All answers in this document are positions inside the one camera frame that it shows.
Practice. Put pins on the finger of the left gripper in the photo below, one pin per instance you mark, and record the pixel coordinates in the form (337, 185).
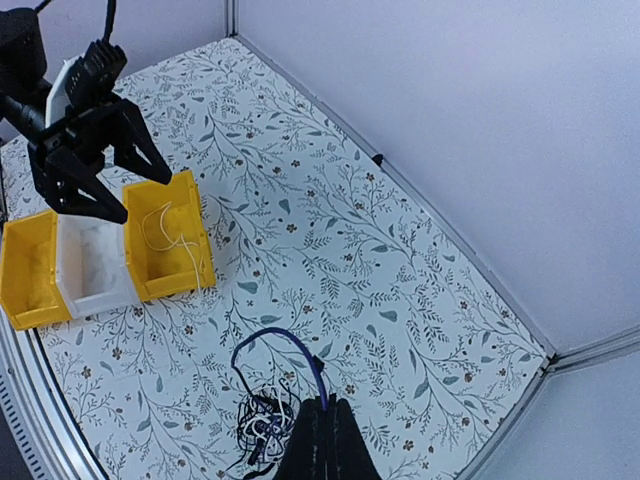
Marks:
(134, 148)
(85, 195)

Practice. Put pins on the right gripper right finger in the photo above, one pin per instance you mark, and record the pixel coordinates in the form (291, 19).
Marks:
(346, 453)

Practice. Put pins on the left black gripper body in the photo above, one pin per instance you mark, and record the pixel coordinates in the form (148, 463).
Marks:
(72, 146)

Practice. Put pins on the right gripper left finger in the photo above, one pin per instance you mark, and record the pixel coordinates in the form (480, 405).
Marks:
(305, 454)

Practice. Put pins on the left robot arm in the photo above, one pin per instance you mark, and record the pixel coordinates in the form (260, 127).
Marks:
(23, 66)

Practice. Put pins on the white translucent plastic bin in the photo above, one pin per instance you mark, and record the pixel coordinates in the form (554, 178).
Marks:
(91, 271)

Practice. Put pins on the far yellow plastic bin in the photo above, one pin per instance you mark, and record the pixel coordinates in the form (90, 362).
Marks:
(167, 248)

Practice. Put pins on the yellow plastic bin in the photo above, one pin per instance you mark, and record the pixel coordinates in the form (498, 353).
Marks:
(30, 297)
(167, 248)

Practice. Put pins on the near yellow plastic bin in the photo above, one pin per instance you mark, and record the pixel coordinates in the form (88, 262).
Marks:
(30, 297)

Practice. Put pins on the floral patterned table mat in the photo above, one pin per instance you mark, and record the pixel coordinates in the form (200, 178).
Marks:
(316, 250)

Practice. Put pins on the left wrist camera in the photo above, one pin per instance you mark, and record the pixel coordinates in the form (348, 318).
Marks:
(84, 80)

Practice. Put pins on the left aluminium frame post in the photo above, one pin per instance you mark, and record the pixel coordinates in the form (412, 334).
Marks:
(231, 8)

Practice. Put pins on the aluminium frame post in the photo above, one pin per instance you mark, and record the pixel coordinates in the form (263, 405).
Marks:
(231, 8)
(619, 345)

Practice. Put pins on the front aluminium rail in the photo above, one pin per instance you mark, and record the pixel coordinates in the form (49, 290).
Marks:
(49, 439)

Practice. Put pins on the right aluminium frame post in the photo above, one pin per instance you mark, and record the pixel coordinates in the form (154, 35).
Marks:
(619, 345)

